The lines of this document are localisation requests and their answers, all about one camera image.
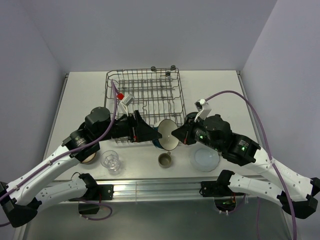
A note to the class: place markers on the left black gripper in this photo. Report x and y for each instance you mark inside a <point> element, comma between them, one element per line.
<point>138,130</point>

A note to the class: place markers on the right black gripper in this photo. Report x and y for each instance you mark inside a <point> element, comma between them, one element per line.
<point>181,133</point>

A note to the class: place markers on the teal white-dotted bowl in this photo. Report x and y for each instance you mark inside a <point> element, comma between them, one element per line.
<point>168,142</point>

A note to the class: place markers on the grey ceramic mug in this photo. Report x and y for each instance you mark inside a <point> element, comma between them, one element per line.
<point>165,160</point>

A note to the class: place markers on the light blue scalloped plate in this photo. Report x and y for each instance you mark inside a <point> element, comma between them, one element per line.
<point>204,159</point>

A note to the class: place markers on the clear drinking glass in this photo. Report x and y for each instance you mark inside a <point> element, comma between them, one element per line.
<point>111,161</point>

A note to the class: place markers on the dark patterned bowl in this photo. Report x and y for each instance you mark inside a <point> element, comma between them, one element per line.
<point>87,157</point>

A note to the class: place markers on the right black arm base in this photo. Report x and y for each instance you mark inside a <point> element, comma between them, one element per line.
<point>211,189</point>

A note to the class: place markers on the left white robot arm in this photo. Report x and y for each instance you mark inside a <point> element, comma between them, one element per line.
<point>24,197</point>

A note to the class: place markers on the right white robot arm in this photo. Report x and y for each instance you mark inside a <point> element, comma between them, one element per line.
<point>293,192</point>

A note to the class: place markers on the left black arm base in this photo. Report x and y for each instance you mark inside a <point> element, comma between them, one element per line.
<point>104,193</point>

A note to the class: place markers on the teal glazed saucer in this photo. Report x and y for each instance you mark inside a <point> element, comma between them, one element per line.
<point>190,117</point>

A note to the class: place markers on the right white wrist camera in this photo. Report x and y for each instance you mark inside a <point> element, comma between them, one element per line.
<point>203,108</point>

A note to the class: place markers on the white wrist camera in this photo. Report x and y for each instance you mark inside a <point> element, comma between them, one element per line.
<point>125,101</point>
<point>203,108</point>

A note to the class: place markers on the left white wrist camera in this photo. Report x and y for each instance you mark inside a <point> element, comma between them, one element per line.
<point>125,101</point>

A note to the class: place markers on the grey wire dish rack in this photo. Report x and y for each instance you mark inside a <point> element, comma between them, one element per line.
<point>157,92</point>

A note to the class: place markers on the aluminium front rail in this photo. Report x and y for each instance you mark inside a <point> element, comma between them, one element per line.
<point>158,189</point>

